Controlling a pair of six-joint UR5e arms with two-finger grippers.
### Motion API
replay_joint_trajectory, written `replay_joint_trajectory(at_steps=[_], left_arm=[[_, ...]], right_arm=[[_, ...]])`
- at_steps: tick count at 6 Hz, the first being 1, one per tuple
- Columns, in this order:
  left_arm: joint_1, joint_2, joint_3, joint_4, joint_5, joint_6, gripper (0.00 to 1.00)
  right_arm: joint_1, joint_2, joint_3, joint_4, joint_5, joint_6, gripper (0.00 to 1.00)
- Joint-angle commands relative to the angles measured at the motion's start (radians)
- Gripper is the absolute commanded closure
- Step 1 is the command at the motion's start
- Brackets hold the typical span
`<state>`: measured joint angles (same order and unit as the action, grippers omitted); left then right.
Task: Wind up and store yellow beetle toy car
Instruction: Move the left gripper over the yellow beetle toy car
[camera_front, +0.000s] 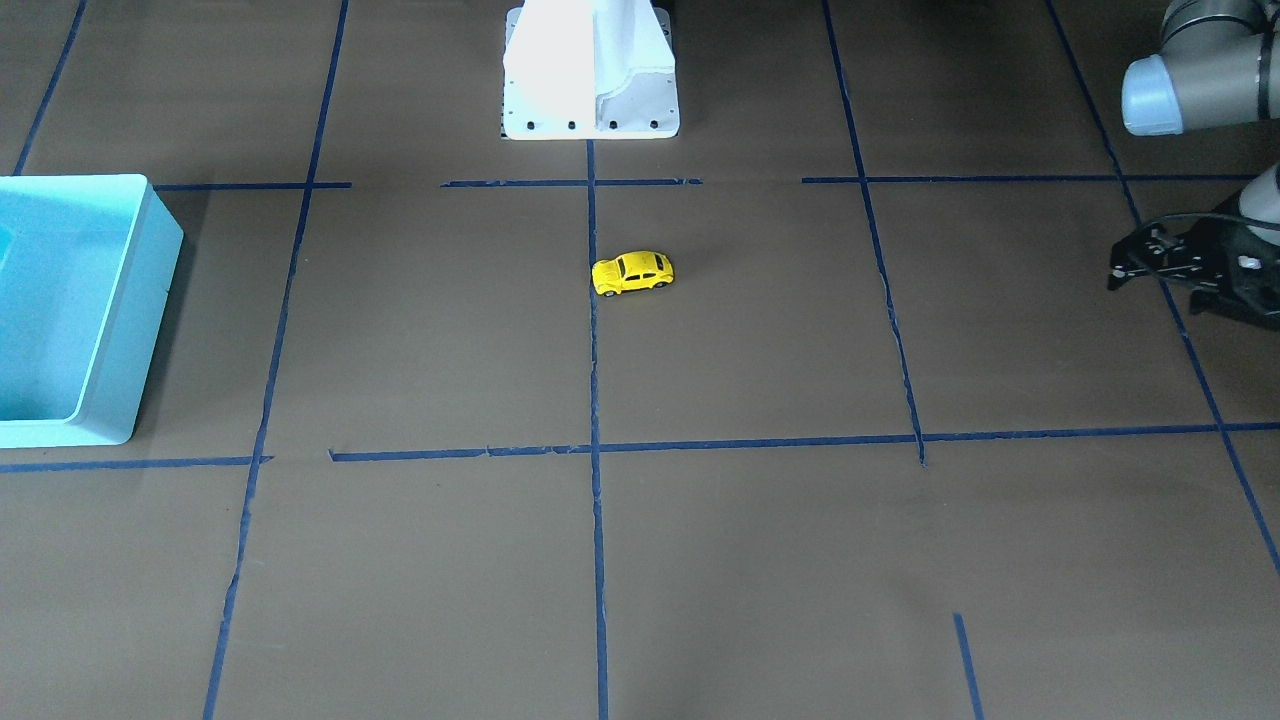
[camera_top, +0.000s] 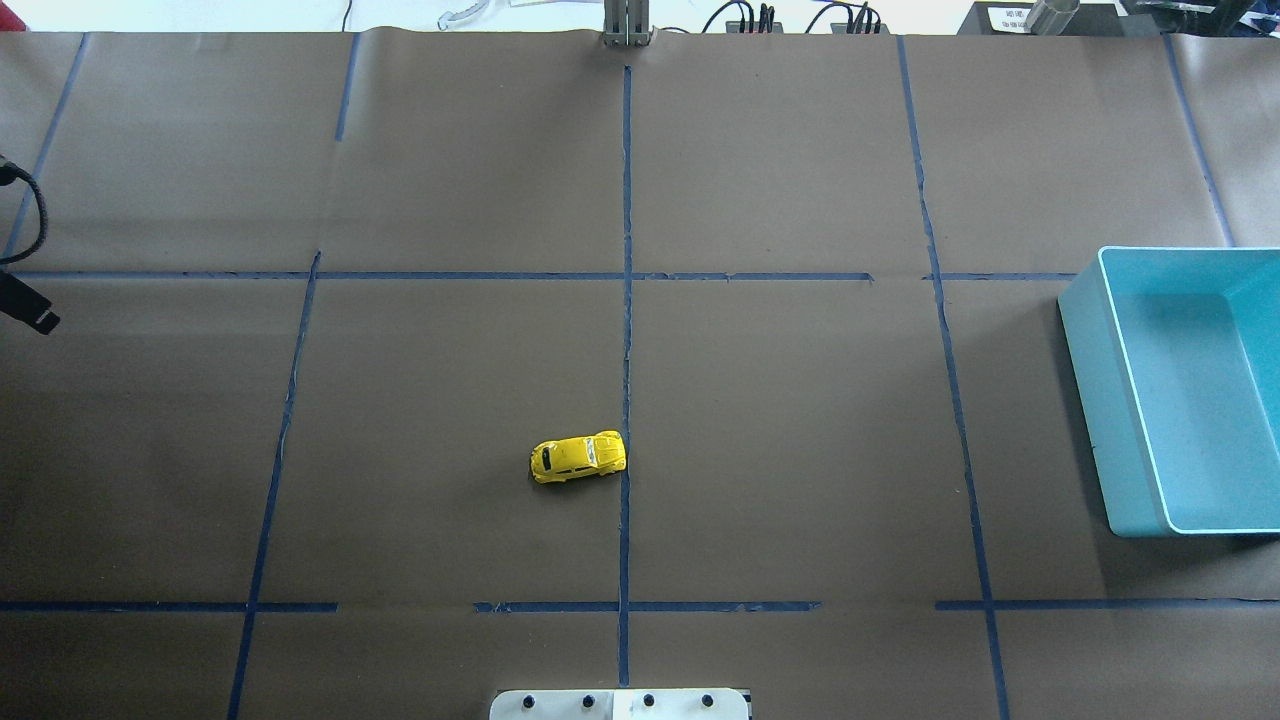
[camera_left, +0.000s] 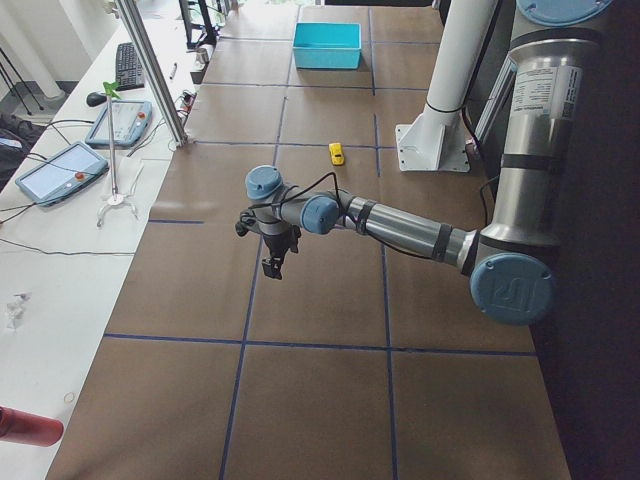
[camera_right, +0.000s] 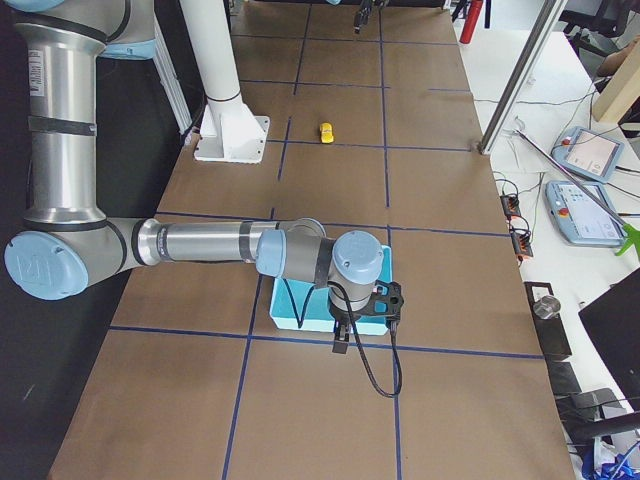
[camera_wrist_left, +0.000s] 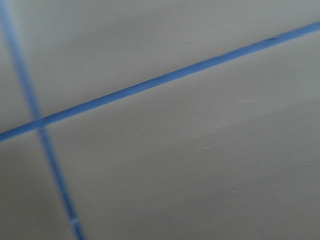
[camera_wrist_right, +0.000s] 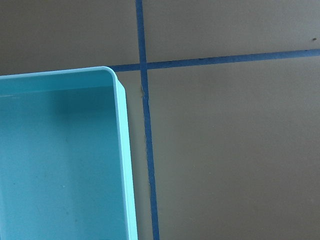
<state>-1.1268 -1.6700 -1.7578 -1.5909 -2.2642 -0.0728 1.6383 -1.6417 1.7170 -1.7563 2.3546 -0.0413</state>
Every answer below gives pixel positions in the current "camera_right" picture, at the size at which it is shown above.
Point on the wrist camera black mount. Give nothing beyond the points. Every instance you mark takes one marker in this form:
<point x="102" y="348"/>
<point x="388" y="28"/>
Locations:
<point x="386" y="301"/>

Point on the orange black connector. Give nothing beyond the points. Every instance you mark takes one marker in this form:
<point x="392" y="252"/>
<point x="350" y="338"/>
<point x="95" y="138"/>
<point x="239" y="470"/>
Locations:
<point x="510" y="205"/>
<point x="521" y="242"/>

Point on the yellow beetle toy car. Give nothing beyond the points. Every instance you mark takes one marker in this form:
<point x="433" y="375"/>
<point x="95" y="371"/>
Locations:
<point x="326" y="133"/>

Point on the orange black connector lower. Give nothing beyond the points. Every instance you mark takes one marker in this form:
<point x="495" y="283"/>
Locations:
<point x="521" y="242"/>

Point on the person forearm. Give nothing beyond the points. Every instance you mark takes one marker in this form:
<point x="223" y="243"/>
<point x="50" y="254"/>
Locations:
<point x="613" y="61"/>

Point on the teach pendant tablet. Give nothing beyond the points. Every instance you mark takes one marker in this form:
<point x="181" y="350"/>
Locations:
<point x="588" y="154"/>
<point x="579" y="219"/>

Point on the orange black connector upper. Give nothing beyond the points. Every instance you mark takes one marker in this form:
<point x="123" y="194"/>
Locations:
<point x="510" y="205"/>

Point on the upper teach pendant tablet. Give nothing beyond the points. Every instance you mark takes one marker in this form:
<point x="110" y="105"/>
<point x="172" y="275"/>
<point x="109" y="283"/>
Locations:
<point x="588" y="154"/>

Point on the lower teach pendant tablet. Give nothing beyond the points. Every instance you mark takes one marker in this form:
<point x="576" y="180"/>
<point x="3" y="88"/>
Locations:
<point x="579" y="219"/>

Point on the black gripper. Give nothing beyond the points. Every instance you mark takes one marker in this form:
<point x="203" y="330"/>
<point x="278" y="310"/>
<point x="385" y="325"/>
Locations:
<point x="360" y="12"/>
<point x="340" y="319"/>

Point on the aluminium frame post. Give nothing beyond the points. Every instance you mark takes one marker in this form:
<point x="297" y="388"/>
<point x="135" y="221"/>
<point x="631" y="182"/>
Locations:
<point x="542" y="29"/>

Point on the black flat plate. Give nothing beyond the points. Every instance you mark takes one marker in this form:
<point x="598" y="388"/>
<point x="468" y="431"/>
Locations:
<point x="551" y="334"/>

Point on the metal cylinder weight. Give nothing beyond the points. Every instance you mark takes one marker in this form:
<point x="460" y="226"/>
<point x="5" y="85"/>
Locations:
<point x="546" y="307"/>

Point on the light blue plastic bin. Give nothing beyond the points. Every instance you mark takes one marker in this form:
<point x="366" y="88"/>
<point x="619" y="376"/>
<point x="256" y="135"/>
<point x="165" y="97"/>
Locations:
<point x="288" y="298"/>

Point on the white pillar with base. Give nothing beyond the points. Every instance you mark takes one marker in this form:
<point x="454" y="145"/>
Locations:
<point x="229" y="131"/>

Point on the black monitor corner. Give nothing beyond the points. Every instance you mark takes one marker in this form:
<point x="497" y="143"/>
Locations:
<point x="612" y="324"/>

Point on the wooden board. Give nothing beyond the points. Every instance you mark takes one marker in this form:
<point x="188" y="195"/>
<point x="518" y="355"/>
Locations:
<point x="621" y="92"/>

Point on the reacher grabber stick green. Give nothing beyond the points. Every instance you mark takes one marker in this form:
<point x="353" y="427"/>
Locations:
<point x="632" y="234"/>

